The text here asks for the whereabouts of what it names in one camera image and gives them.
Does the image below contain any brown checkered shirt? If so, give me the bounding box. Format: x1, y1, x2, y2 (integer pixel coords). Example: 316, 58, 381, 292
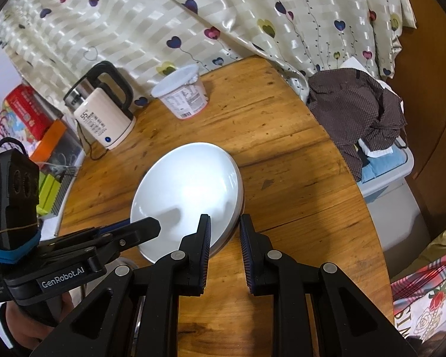
307, 68, 407, 184

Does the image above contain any white plastic storage box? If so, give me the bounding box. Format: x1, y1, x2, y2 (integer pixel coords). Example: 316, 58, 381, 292
357, 145, 432, 254

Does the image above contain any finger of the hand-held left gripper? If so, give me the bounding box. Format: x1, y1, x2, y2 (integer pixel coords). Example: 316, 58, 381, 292
95, 219, 131, 236
39, 217, 161, 266

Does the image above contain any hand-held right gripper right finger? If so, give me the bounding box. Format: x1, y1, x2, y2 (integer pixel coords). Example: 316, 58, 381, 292
239, 214, 409, 357

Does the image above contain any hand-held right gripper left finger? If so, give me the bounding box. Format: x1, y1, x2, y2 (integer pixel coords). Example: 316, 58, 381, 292
30, 214, 212, 357

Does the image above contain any blue cloth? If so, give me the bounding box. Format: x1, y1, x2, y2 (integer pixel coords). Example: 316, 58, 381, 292
360, 145, 408, 184

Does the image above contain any white electric kettle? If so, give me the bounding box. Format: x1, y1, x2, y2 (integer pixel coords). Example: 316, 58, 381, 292
63, 60, 137, 151

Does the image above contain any lime green box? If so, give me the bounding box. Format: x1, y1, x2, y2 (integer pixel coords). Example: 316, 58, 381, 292
37, 171, 62, 216

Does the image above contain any black kettle cable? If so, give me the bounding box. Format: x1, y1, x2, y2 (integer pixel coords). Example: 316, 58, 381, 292
76, 123, 109, 162

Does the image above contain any person's left hand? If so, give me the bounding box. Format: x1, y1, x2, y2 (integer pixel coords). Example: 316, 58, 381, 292
0, 292, 84, 351

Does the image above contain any white bowl blue stripe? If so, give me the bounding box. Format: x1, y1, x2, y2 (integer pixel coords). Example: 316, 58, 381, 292
130, 142, 243, 264

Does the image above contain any grey striped box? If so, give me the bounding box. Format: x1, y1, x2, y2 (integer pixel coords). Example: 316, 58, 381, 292
50, 173, 77, 217

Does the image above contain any white plastic tub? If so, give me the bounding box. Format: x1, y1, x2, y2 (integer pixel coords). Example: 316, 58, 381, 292
150, 64, 210, 120

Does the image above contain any clear plastic container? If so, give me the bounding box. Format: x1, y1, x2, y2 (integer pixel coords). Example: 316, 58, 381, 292
33, 134, 86, 176

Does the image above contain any plaid floral cloth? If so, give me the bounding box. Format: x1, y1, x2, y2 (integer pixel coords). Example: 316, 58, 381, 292
390, 245, 446, 343

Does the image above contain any orange box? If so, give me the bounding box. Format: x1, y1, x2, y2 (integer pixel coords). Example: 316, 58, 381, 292
28, 121, 67, 160

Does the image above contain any red packet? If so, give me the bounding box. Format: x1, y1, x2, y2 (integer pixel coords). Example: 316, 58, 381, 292
4, 85, 56, 143

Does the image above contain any heart print curtain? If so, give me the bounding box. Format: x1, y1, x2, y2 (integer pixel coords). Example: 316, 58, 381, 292
0, 0, 419, 108

